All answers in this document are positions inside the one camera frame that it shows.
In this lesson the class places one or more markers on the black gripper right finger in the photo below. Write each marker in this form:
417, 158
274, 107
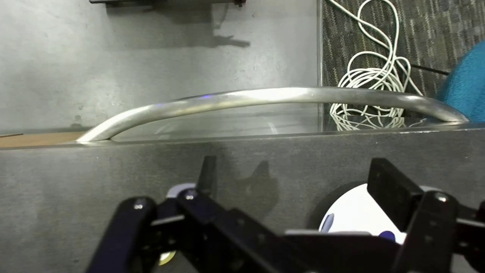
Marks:
433, 233

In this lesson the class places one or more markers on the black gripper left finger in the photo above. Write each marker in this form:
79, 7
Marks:
151, 237

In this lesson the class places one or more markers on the white plate blue pattern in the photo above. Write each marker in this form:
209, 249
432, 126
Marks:
353, 213

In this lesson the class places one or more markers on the blue office chair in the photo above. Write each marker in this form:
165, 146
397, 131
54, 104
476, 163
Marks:
467, 86

